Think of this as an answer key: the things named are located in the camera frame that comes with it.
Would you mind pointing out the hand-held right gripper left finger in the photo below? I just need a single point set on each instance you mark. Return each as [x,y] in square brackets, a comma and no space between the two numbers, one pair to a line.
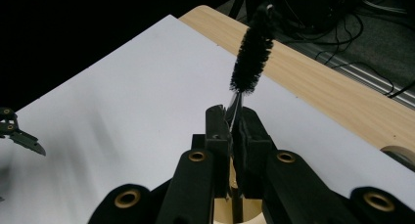
[195,185]

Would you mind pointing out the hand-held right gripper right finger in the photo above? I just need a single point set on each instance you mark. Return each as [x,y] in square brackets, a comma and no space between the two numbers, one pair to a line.
[280,185]

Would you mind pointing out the cream ribbed brush holder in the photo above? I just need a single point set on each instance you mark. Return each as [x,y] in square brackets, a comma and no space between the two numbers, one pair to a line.
[221,214]

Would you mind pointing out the thin black spoolie brush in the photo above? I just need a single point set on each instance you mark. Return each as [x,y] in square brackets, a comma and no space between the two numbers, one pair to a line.
[253,54]

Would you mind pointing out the aluminium rail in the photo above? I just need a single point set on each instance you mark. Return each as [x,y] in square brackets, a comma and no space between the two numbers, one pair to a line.
[359,75]

